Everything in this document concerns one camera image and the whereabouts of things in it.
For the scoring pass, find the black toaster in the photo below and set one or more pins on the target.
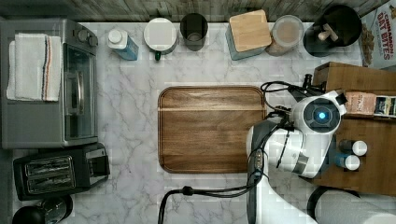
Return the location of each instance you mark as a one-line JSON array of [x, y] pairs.
[[60, 172]]

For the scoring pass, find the dark empty cup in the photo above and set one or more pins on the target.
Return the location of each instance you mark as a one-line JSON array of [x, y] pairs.
[[193, 28]]

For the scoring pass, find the clear lidded jar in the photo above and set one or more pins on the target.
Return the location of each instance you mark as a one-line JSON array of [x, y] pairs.
[[286, 34]]

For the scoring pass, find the blue spice bottle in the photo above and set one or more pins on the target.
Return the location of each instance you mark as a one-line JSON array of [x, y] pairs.
[[347, 161]]

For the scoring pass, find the dark spice bottle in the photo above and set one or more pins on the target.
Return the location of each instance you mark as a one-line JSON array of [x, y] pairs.
[[358, 148]]

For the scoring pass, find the pink snack packet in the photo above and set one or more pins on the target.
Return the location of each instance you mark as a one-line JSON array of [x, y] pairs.
[[360, 103]]

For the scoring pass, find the white striped towel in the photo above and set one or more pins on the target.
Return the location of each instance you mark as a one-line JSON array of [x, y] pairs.
[[35, 68]]

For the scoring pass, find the blue bottle white cap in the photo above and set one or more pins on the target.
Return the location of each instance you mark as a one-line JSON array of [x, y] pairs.
[[121, 43]]

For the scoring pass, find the black utensil holder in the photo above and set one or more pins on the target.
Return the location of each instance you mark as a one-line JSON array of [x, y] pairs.
[[339, 26]]

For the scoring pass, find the wooden drawer cabinet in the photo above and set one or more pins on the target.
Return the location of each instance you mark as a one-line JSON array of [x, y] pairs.
[[377, 172]]

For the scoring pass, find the wooden cutting board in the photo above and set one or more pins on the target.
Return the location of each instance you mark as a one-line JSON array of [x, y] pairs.
[[203, 130]]

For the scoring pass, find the cinnamon oat bites box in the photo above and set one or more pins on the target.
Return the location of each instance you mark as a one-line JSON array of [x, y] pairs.
[[378, 37]]

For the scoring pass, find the black round grinder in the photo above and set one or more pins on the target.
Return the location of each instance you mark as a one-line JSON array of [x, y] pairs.
[[49, 211]]

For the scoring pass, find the white lidded canister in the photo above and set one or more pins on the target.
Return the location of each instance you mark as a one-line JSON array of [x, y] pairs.
[[161, 37]]

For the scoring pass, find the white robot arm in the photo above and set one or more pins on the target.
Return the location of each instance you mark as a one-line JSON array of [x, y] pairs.
[[298, 143]]

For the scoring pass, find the blue box wooden lid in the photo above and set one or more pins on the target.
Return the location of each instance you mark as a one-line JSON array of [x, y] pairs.
[[248, 34]]

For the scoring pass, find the dark labelled packet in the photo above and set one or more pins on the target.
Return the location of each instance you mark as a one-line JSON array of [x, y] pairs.
[[385, 106]]

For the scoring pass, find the silver toaster oven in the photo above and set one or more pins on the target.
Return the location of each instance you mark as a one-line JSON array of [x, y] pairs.
[[71, 121]]

